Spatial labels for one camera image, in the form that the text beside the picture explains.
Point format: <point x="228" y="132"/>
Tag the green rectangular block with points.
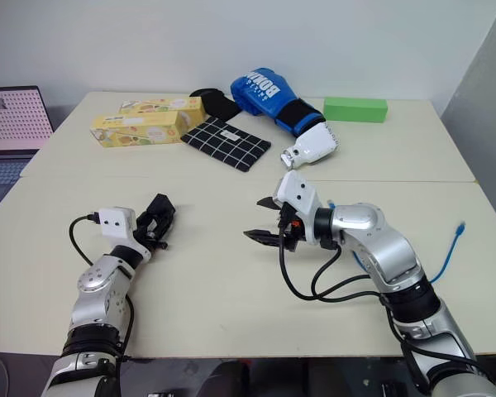
<point x="354" y="109"/>

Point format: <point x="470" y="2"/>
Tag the black white-grid cloth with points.
<point x="225" y="142"/>

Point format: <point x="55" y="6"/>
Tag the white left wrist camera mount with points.
<point x="115" y="223"/>

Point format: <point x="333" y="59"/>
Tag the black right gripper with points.
<point x="291" y="233"/>

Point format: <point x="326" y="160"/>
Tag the open laptop computer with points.
<point x="12" y="120"/>

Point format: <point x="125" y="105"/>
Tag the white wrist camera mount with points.
<point x="115" y="223"/>
<point x="297" y="192"/>

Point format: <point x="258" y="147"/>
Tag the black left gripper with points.
<point x="148" y="235"/>

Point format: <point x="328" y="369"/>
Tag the blue boxing glove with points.
<point x="264" y="95"/>

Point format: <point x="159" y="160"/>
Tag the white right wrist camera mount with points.
<point x="297" y="192"/>

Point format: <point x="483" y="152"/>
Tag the yellow printed carton box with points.
<point x="136" y="130"/>
<point x="161" y="105"/>

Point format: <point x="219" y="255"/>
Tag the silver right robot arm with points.
<point x="392" y="248"/>

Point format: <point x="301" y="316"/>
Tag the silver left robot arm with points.
<point x="93" y="297"/>

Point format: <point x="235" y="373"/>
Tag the white plastic device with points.
<point x="314" y="145"/>

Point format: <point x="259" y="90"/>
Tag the black pouch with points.
<point x="219" y="105"/>

